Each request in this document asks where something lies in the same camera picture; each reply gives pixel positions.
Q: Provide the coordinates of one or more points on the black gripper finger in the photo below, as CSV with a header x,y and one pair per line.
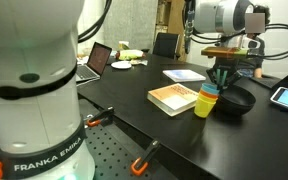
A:
x,y
229,76
217,75

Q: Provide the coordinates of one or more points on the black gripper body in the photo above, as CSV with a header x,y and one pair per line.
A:
x,y
225,63

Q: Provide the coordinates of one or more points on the blue plastic cup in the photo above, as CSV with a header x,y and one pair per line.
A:
x,y
210,88

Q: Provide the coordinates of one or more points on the orange plastic cup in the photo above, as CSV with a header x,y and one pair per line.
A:
x,y
207,94

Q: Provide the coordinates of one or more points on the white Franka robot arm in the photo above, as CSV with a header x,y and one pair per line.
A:
x,y
34,116

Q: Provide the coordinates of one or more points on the black bowl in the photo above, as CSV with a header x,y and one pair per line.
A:
x,y
237,100

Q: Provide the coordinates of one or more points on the seated person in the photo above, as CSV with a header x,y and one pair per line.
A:
x,y
252,65

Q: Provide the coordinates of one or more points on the white and blue book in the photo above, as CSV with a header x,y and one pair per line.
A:
x,y
184,75

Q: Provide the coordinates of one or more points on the orange and white book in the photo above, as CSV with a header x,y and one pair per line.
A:
x,y
172,98

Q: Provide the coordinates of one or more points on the black office chair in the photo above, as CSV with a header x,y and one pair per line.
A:
x,y
165,45

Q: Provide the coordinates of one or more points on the wooden shelf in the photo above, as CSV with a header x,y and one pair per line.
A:
x,y
177,20

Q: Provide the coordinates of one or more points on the green yellow food bag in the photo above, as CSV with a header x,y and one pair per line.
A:
x,y
130,54

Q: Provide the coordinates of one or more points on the white plate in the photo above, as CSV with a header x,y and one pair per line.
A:
x,y
121,65

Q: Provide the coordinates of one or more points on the small pale box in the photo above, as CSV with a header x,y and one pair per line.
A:
x,y
124,45

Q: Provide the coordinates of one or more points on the black orange spring clamp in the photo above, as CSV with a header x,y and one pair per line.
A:
x,y
100,117
145,158

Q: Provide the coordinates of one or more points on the silver open laptop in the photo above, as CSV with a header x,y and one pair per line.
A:
x,y
97,60

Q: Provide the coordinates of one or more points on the wrist mounted camera bar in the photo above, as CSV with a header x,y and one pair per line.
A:
x,y
224,52

